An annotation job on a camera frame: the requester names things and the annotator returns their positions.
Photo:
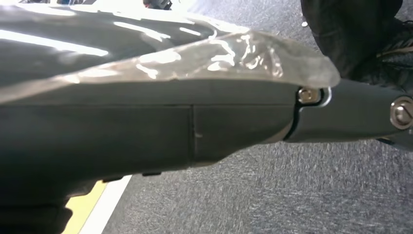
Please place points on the white floor tape stripe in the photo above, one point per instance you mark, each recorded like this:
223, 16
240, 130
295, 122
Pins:
103, 206

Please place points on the dark distant object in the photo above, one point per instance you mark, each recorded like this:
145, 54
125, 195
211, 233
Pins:
158, 4

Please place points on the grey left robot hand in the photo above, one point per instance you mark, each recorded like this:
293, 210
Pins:
129, 129

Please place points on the black laced shoe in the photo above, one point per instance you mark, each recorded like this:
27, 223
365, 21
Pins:
393, 61

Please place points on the person's leg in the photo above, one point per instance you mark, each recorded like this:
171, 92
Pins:
345, 29

